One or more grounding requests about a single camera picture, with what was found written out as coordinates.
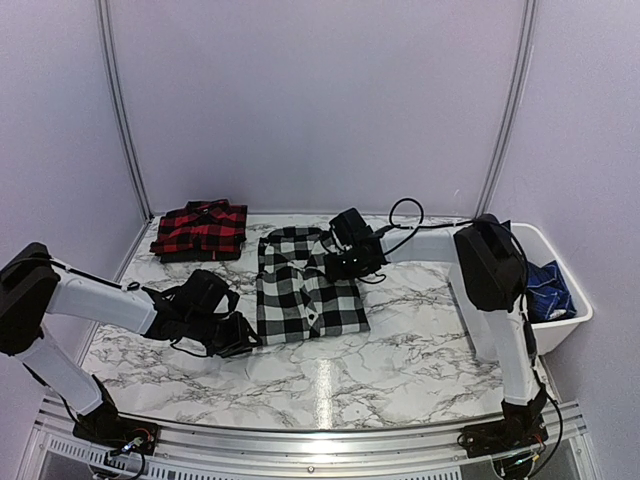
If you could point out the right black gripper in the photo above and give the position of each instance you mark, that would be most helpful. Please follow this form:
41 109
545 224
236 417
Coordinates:
333 272

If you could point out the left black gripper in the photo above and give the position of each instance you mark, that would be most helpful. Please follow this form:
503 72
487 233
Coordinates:
238 342

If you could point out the black white plaid shirt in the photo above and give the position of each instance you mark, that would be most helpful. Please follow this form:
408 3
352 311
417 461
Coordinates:
295 300

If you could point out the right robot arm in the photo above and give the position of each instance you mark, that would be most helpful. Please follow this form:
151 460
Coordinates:
490 280

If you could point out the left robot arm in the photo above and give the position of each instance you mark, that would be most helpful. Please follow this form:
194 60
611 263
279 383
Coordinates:
35 284

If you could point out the red black plaid shirt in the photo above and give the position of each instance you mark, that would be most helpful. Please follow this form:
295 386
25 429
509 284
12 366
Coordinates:
201 231

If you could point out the blue plaid shirt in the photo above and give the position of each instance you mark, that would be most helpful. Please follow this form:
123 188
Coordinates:
548 296

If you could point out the white plastic bin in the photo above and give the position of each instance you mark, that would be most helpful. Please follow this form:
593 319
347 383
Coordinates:
548 335

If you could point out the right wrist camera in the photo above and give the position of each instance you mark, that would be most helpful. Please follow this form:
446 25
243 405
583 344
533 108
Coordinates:
350 228

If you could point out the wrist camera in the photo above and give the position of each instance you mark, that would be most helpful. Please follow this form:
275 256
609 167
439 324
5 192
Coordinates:
208 293
350 228

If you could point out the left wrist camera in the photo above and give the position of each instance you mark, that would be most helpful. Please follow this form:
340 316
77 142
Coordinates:
208 293

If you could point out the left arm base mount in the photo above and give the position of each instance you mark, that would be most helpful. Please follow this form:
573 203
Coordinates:
105 426

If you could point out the right aluminium corner post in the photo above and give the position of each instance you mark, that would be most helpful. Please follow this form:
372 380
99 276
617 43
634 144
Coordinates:
515 92

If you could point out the aluminium corner post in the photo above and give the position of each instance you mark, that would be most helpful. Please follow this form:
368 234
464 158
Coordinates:
108 45
515 92

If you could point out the aluminium front frame rail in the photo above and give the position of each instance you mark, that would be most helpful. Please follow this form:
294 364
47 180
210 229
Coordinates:
191 451

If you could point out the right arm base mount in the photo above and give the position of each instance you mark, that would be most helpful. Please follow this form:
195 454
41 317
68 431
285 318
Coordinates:
520 426

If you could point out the left aluminium corner post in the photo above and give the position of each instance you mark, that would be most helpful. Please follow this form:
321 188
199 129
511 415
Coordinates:
108 45

